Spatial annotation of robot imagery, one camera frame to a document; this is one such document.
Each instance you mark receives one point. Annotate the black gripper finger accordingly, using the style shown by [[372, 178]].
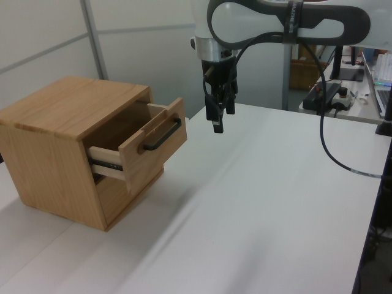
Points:
[[230, 105], [222, 99]]

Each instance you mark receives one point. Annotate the grey metal pole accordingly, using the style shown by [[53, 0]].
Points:
[[285, 76]]

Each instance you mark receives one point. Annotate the black clamp post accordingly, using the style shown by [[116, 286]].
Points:
[[388, 116]]

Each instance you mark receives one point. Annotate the black power box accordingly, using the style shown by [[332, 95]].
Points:
[[312, 98]]

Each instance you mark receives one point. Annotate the grey emergency stop button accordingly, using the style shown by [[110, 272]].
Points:
[[343, 99]]

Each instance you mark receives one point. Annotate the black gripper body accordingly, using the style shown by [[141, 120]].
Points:
[[219, 72]]

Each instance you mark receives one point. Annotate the wooden two-drawer cabinet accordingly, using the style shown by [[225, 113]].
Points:
[[49, 147]]

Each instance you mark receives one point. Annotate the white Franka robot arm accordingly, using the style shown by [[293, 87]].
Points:
[[226, 18]]

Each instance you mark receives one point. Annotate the silver laptop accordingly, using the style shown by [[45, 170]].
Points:
[[375, 82]]

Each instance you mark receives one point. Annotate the grey partition frame post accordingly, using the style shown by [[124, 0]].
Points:
[[96, 39]]

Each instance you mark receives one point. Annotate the brown wooden crate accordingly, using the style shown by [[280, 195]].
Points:
[[303, 75]]

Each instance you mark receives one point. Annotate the grey side desk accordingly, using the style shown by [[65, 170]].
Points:
[[358, 114]]

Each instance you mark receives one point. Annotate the white tape roll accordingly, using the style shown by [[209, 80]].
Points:
[[362, 100]]

